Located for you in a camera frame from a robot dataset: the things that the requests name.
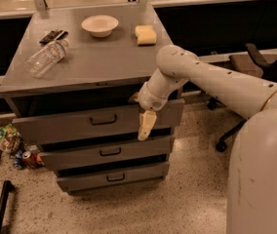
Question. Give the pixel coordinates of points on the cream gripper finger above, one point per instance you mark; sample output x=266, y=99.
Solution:
x=147, y=121

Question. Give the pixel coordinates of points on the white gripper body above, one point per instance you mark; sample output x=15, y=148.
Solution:
x=150, y=99

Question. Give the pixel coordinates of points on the grey top drawer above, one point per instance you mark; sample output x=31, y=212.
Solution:
x=102, y=122

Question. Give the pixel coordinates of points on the grey drawer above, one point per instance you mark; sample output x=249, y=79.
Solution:
x=72, y=184
x=106, y=153
x=102, y=122

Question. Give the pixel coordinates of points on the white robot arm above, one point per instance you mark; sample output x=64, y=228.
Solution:
x=252, y=181

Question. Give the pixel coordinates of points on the grey bottom drawer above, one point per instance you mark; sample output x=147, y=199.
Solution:
x=72, y=184

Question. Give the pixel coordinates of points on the grey drawer cabinet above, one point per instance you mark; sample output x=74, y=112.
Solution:
x=96, y=73

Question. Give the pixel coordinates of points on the grey middle drawer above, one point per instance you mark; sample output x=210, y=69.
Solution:
x=106, y=153

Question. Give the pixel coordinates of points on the yellow sponge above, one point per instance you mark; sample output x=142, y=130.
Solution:
x=146, y=35

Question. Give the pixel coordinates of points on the white bowl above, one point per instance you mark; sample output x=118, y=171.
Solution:
x=100, y=26

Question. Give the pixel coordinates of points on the clear plastic water bottle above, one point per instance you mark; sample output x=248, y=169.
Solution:
x=43, y=60

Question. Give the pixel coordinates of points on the red soda can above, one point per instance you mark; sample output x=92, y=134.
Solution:
x=29, y=160

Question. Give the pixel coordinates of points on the brown snack bag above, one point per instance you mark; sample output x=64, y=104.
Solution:
x=10, y=143

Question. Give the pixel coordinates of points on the blue soda can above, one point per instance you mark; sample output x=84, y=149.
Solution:
x=18, y=164

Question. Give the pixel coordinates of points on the black office chair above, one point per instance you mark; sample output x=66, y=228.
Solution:
x=255, y=63

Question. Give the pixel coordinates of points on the black metal stand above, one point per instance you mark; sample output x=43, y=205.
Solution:
x=7, y=188

